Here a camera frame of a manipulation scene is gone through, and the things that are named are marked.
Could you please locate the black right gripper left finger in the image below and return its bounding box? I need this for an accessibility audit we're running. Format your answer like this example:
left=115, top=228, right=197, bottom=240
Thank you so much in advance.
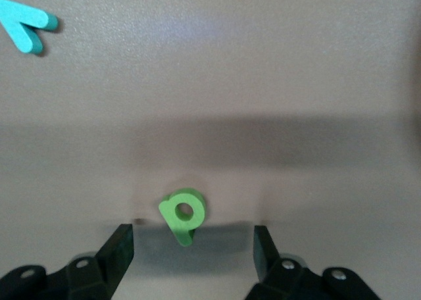
left=0, top=223, right=135, bottom=300

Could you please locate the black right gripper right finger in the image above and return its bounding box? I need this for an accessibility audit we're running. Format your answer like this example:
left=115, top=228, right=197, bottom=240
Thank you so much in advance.
left=245, top=225, right=382, bottom=300

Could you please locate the green letter p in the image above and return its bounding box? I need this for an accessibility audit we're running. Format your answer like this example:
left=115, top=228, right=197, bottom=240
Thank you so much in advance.
left=158, top=187, right=207, bottom=247

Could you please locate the teal letter y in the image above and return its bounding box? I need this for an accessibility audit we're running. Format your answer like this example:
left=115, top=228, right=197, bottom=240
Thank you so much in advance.
left=0, top=0, right=59, bottom=56

